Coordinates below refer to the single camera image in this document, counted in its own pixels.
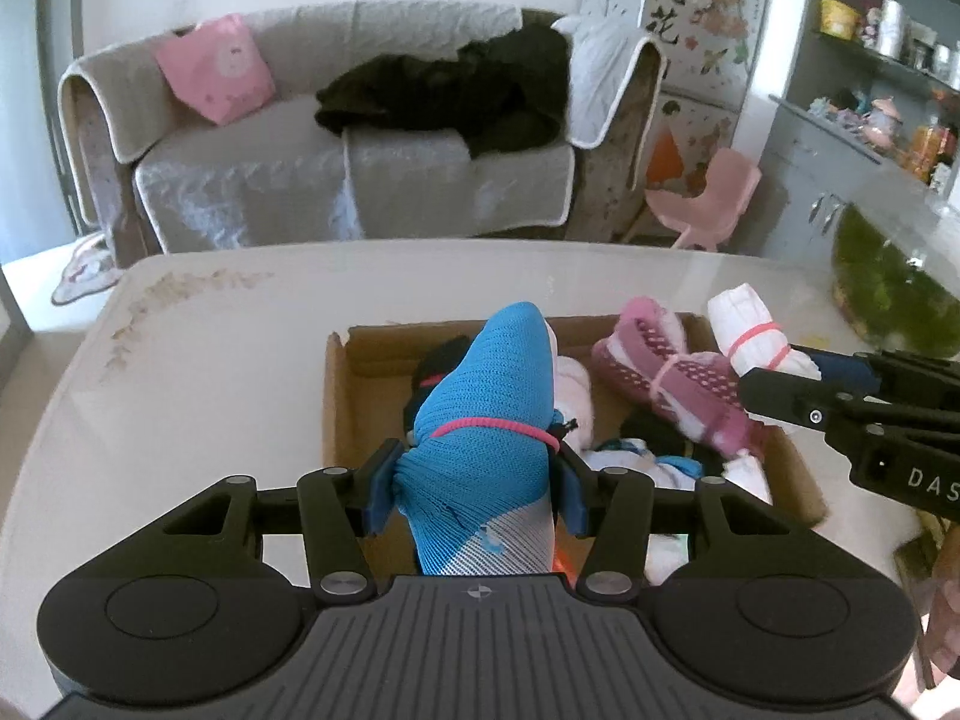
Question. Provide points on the white sock bundle pink band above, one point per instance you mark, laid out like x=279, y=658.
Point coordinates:
x=750, y=322

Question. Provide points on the white desktop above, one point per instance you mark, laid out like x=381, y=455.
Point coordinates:
x=225, y=360

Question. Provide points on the cardboard box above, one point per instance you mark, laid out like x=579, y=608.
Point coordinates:
x=375, y=420

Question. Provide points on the silver can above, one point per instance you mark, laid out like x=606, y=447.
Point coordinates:
x=894, y=28

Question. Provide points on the black clothes pile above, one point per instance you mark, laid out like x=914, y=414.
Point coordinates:
x=450, y=90

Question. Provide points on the white blue sock bundle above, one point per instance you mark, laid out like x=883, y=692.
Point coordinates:
x=645, y=469

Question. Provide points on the grey quilted sofa cover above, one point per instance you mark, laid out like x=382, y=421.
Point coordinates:
x=315, y=45
x=465, y=187
x=247, y=195

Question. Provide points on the black sock bundle red band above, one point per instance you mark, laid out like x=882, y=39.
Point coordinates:
x=446, y=360

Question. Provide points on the person's right hand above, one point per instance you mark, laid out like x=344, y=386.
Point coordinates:
x=949, y=622

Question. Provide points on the grey sofa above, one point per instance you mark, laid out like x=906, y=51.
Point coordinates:
x=615, y=187

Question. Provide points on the pink plastic chair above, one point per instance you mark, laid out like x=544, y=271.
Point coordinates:
x=705, y=202

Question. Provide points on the white quilted armrest cover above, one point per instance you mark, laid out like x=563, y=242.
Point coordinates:
x=607, y=67

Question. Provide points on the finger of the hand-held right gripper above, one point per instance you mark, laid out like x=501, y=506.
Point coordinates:
x=787, y=396
x=847, y=369

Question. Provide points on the patterned floor rug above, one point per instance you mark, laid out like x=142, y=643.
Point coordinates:
x=86, y=274

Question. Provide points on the floral decorated cabinet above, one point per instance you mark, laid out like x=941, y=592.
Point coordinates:
x=705, y=30

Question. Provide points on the pink teapot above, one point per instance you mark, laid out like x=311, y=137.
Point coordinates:
x=881, y=121

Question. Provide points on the orange bottle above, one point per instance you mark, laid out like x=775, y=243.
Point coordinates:
x=932, y=150

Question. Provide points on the glass fish tank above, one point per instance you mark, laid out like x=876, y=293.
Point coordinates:
x=892, y=285

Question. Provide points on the pink dotted sock bundle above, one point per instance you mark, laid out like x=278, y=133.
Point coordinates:
x=675, y=382

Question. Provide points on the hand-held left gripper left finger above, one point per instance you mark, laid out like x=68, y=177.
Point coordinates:
x=382, y=487

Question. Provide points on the glass jar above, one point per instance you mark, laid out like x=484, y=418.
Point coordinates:
x=924, y=45
x=943, y=60

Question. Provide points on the grey shelf cabinet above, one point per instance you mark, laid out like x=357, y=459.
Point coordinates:
x=802, y=165

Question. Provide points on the pink cushion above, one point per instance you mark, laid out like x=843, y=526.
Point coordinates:
x=214, y=67

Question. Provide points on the black sock bundle white stripe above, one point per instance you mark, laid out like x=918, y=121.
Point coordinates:
x=660, y=431

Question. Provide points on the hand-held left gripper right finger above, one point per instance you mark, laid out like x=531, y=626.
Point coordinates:
x=574, y=495

